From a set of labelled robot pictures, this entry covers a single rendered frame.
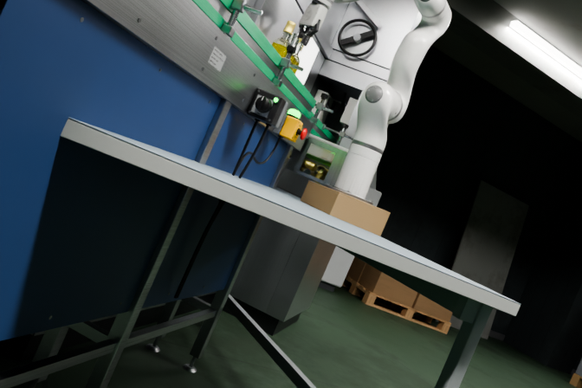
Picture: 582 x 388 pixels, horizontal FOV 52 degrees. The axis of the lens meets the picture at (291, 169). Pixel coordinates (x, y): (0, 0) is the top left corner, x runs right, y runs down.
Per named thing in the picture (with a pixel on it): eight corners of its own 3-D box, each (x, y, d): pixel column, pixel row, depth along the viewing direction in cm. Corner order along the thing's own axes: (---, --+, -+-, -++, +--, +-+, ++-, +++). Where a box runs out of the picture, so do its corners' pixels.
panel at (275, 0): (289, 106, 304) (315, 46, 305) (294, 108, 304) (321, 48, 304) (234, 52, 217) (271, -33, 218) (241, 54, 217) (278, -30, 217)
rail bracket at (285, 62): (273, 87, 184) (290, 47, 184) (294, 94, 182) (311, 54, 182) (269, 83, 180) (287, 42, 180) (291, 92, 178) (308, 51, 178)
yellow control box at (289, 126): (276, 136, 201) (285, 116, 201) (296, 145, 199) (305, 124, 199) (271, 132, 194) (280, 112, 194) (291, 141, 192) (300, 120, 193)
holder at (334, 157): (283, 168, 261) (298, 135, 261) (340, 192, 254) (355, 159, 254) (274, 163, 244) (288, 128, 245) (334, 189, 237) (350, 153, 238)
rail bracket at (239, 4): (223, 36, 139) (246, -16, 140) (250, 47, 137) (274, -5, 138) (216, 31, 135) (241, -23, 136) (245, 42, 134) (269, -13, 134)
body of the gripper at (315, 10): (307, -3, 242) (295, 22, 243) (321, -1, 234) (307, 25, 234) (320, 6, 246) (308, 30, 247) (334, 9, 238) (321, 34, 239)
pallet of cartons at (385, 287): (406, 307, 694) (419, 276, 695) (451, 336, 622) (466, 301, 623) (331, 281, 644) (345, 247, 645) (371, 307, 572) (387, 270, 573)
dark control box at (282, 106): (253, 120, 174) (265, 93, 175) (277, 130, 172) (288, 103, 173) (245, 114, 166) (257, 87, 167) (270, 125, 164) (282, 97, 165)
